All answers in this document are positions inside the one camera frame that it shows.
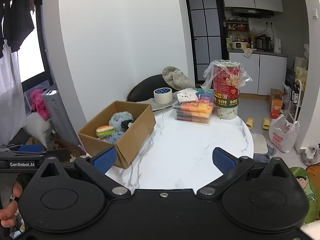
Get brown cardboard box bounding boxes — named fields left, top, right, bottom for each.
left=78, top=101, right=156, bottom=168

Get white rice cooker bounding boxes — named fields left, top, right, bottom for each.
left=232, top=41, right=248, bottom=50

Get white shopping bag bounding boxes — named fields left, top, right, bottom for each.
left=268, top=114, right=300, bottom=153

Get grey knitted mat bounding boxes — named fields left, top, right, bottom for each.
left=139, top=98, right=177, bottom=112

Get colourful bead organizer boxes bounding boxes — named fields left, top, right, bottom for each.
left=172, top=88, right=214, bottom=124

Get white electric kettle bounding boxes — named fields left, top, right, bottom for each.
left=273, top=38, right=281, bottom=54

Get white wire rack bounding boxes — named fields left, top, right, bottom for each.
left=287, top=79, right=303, bottom=122

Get cartoon character floor mat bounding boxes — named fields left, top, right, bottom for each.
left=290, top=167, right=319, bottom=225

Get grey air purifier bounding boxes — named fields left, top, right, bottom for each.
left=42, top=85, right=80, bottom=146

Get beige cloth on chair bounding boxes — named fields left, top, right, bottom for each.
left=162, top=66, right=195, bottom=91

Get person's left hand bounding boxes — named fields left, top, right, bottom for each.
left=0, top=181, right=22, bottom=228

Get white kitchen cabinet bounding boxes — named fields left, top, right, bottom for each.
left=229, top=51, right=287, bottom=95

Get red snack canister in plastic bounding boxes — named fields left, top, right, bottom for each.
left=201, top=60, right=252, bottom=120

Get grey fluffy plush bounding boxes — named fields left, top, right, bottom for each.
left=108, top=111, right=133, bottom=132

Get white floor mat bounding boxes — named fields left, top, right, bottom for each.
left=252, top=133, right=268, bottom=154

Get white masking tape roll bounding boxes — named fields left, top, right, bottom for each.
left=153, top=88, right=173, bottom=105

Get blue denim fabric piece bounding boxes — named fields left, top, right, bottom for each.
left=103, top=131, right=124, bottom=145

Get yellow slipper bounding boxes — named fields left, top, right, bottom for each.
left=261, top=118, right=271, bottom=131
left=246, top=118, right=254, bottom=131

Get left yellow slipper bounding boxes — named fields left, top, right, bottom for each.
left=246, top=118, right=254, bottom=131

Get white card packet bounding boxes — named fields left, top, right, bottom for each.
left=176, top=88, right=198, bottom=103

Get burger plush toy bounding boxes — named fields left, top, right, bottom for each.
left=96, top=125, right=115, bottom=137

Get black stitched fabric pouch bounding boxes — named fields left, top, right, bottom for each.
left=121, top=119, right=133, bottom=131

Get pink plush toy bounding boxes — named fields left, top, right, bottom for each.
left=30, top=89, right=49, bottom=120

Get right yellow slipper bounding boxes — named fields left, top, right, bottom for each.
left=261, top=118, right=271, bottom=131

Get orange cardboard box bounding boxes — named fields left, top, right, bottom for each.
left=270, top=88, right=283, bottom=119

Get black chair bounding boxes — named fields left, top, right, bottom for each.
left=127, top=74, right=177, bottom=102

